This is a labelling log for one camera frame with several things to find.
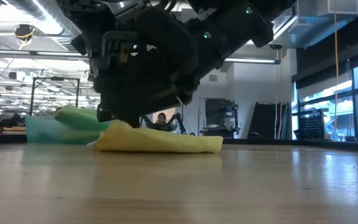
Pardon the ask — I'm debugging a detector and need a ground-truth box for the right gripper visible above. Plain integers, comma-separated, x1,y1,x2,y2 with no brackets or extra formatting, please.
92,5,200,129

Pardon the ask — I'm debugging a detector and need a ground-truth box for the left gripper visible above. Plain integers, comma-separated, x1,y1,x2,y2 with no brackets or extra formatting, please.
56,0,119,68

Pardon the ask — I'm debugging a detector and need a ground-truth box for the green microfiber towel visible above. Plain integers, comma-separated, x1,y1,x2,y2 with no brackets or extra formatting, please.
53,103,119,132

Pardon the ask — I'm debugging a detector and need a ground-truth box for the large yellow microfiber towel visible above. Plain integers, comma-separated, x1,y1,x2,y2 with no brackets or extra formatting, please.
87,120,224,154

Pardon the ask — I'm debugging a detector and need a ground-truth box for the person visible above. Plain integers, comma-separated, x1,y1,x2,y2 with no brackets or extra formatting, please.
150,112,175,132

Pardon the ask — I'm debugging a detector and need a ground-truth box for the long ceiling strip light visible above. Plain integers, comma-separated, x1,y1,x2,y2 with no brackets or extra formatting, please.
0,48,282,65

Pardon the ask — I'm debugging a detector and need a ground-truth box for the teal plastic bin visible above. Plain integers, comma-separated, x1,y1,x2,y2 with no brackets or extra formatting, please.
24,115,105,145

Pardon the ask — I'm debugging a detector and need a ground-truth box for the dark equipment cabinet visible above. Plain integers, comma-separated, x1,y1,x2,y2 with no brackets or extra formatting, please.
203,98,241,139

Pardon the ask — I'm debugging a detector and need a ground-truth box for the black folding panel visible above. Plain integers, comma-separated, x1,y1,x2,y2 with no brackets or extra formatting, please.
247,101,291,139

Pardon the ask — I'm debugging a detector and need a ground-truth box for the black perforated crate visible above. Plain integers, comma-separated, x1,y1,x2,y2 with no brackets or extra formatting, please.
298,114,326,140

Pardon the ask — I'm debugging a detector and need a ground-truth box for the ceiling cord reel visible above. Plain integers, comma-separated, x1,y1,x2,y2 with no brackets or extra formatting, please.
14,24,37,42

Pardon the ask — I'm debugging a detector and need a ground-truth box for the black rig frame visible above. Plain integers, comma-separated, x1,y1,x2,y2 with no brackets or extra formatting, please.
29,76,81,108

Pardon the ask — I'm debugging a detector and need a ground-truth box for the round silver air duct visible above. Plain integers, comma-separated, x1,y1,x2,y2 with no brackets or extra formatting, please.
4,0,85,52

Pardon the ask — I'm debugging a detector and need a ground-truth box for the black aluminium table frame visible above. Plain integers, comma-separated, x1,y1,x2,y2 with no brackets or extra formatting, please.
0,133,358,154

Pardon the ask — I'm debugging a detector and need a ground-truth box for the rectangular silver air duct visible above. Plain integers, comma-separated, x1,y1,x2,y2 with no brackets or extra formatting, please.
268,0,358,49

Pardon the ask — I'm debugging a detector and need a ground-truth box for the yellow hanging cord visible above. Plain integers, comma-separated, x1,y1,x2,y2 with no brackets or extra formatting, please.
333,0,340,141

